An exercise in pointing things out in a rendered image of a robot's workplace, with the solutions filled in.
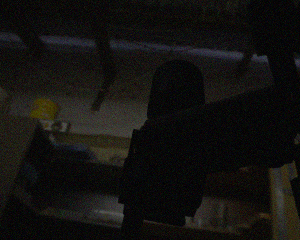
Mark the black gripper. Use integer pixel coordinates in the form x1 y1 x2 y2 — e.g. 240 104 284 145
197 0 300 220

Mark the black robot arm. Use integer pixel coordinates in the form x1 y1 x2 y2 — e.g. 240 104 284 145
114 59 214 240

